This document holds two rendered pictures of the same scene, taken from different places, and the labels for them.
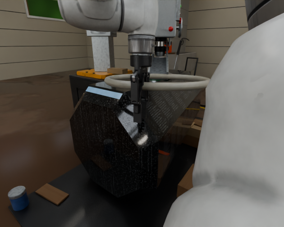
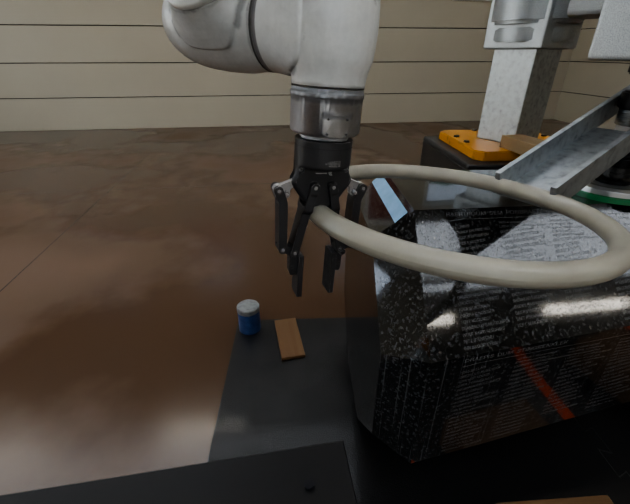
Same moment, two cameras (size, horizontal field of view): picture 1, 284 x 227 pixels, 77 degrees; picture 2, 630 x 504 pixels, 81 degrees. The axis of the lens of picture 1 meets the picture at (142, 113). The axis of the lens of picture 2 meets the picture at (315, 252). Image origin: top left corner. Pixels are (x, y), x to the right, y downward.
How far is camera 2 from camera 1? 0.49 m
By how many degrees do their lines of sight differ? 46
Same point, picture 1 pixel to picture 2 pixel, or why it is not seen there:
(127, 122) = (387, 282)
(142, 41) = (300, 104)
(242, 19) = not seen: outside the picture
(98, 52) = (498, 92)
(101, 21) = (217, 54)
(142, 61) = (302, 154)
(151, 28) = (321, 67)
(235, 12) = not seen: outside the picture
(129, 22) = (269, 52)
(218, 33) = not seen: outside the picture
